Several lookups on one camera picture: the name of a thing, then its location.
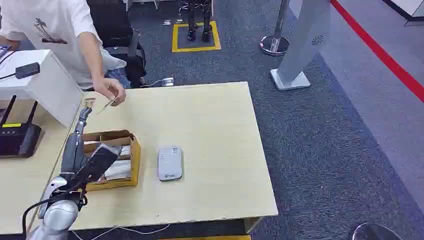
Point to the grey floor power strip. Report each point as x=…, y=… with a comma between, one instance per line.
x=167, y=82

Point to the keyboard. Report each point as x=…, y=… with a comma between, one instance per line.
x=3, y=49

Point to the black power adapter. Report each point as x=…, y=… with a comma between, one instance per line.
x=28, y=70

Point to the red floor tape line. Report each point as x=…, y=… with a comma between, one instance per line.
x=381, y=53

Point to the black robot legs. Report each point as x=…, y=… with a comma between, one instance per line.
x=198, y=20

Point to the grey kiosk stand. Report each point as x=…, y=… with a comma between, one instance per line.
x=306, y=36

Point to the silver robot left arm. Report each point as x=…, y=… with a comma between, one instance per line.
x=59, y=215

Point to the thin pale card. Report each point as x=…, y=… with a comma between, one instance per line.
x=106, y=106

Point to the small tan card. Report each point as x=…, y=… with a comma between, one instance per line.
x=89, y=102

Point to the white box-shaped device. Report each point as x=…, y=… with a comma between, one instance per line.
x=53, y=86

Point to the wooden card box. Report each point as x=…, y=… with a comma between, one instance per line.
x=134, y=165

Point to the person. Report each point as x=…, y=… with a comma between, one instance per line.
x=49, y=33

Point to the grey card reader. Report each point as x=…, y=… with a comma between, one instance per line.
x=170, y=163

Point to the yellow floor tape square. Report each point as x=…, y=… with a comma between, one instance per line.
x=196, y=49

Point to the person's hand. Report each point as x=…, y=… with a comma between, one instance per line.
x=111, y=89

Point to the chrome round base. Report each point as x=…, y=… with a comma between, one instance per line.
x=374, y=232

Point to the black office chair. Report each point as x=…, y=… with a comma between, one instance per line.
x=116, y=30

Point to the white card stack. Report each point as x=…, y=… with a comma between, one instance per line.
x=117, y=169

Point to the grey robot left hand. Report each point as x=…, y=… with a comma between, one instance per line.
x=73, y=149

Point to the black router with antennas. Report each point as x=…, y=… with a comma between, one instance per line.
x=18, y=140

